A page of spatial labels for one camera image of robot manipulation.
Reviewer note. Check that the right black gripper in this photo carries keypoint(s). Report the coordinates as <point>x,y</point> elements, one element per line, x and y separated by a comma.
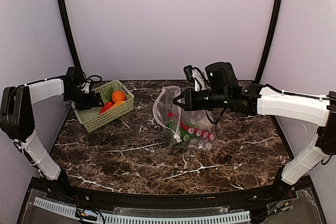
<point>188,99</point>

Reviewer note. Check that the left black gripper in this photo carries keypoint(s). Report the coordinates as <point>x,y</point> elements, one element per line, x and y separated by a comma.
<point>92,99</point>

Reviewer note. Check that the red pepper toy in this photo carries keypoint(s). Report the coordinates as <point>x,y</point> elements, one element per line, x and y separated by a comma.
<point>106,107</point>

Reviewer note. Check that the orange fruit toy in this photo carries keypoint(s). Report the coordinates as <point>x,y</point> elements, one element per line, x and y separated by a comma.
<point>118,96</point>

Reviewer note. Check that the clear zip top bag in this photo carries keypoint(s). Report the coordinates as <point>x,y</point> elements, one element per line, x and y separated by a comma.
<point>164,104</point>

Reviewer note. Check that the white bok choy toy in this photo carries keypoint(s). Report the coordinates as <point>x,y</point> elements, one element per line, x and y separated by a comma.
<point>184,135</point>

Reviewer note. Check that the dark red chili toy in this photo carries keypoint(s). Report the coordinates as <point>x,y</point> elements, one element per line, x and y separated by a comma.
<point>198,123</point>

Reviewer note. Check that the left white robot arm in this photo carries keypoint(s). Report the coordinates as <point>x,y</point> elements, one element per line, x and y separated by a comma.
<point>17,117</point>

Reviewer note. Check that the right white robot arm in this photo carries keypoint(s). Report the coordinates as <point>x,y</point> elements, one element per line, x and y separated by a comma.
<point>258,99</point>

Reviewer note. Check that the beige perforated plastic basket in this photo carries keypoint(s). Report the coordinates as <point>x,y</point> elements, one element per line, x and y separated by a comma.
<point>92,119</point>

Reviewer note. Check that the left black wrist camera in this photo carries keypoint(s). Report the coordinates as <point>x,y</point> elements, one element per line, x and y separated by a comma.
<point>89,82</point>

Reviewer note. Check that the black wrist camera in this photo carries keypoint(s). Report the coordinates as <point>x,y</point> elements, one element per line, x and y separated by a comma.
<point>89,82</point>
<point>195,76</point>

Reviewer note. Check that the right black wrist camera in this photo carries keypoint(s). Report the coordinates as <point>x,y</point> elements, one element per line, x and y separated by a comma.
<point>195,76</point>

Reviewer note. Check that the right black frame post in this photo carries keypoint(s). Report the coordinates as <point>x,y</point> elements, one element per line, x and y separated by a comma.
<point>268,40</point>

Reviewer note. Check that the black frame post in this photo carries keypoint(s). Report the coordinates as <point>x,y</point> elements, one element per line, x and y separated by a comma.
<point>268,40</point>
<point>68,34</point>

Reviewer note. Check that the left black frame post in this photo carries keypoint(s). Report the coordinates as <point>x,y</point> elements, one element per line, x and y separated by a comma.
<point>68,34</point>

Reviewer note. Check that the white slotted cable duct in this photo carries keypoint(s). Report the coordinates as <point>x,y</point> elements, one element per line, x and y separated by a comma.
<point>135,215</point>

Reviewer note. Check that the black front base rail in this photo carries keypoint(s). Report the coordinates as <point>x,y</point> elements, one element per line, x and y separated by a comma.
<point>299,205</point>

